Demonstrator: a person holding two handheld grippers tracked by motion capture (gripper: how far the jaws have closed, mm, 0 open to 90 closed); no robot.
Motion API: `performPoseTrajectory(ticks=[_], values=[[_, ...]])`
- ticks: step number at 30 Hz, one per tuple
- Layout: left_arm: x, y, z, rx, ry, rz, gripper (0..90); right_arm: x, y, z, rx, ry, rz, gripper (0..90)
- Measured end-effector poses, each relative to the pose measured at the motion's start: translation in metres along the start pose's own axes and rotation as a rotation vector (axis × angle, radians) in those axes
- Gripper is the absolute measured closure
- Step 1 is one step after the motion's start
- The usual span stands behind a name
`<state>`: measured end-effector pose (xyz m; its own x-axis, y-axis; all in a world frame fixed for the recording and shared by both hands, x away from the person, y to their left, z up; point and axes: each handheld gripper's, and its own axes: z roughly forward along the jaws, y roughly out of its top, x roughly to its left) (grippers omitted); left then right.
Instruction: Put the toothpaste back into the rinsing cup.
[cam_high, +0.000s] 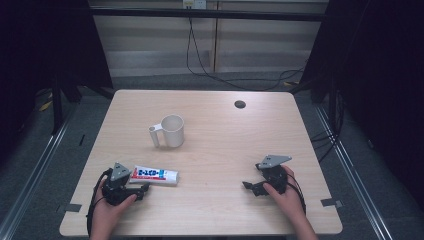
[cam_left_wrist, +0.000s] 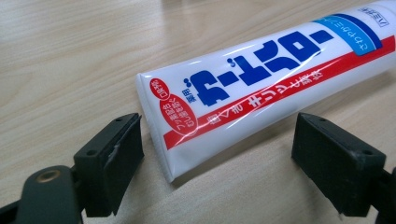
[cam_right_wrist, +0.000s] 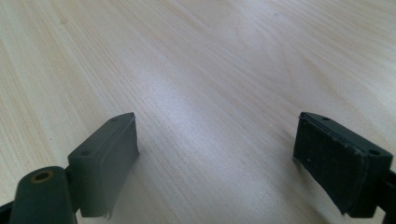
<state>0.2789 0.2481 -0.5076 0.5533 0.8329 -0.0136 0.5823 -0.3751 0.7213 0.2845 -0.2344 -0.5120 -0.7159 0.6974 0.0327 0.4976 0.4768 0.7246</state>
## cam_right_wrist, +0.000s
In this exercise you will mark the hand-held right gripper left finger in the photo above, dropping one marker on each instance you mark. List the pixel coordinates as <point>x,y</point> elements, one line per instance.
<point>99,161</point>

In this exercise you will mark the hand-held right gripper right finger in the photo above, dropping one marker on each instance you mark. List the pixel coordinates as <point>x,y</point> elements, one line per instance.
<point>336,165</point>

